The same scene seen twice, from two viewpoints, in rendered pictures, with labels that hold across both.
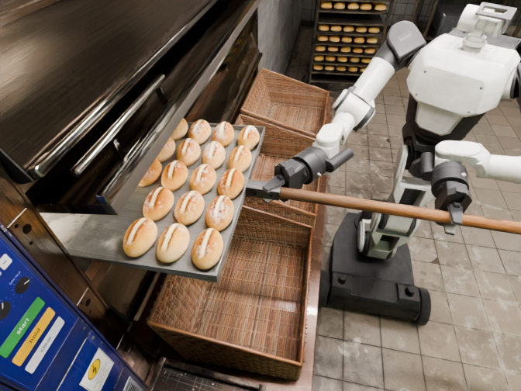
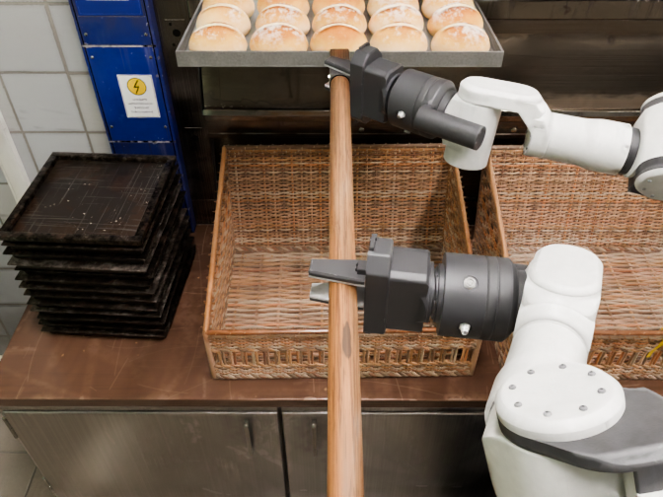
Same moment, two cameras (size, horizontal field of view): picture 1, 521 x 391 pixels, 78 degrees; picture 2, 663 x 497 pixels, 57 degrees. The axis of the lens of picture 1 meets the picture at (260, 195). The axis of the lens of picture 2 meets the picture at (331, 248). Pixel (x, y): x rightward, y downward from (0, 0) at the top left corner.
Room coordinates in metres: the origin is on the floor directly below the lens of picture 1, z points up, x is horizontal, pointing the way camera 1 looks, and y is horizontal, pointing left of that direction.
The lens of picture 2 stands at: (0.41, -0.92, 1.66)
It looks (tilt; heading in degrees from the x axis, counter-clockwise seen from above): 43 degrees down; 79
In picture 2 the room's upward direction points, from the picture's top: straight up
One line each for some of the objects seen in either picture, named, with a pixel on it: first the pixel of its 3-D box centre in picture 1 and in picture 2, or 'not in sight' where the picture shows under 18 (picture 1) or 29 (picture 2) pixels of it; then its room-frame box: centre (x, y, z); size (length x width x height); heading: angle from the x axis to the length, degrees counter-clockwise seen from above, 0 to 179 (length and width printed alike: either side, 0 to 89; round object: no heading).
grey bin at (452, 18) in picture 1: (450, 19); not in sight; (4.73, -2.57, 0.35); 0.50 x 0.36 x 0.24; 169
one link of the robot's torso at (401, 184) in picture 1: (407, 192); not in sight; (1.00, -0.65, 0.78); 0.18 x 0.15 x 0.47; 78
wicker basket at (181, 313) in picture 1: (245, 277); (340, 253); (0.62, 0.06, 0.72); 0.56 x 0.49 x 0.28; 170
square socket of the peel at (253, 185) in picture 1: (263, 189); (339, 70); (0.60, -0.01, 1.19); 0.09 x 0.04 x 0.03; 79
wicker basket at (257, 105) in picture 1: (288, 109); not in sight; (1.80, -0.17, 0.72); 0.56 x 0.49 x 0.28; 168
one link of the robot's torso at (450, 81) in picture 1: (457, 84); not in sight; (1.04, -0.67, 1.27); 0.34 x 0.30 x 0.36; 49
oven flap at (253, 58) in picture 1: (213, 115); (605, 72); (1.24, 0.21, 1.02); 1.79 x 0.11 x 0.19; 169
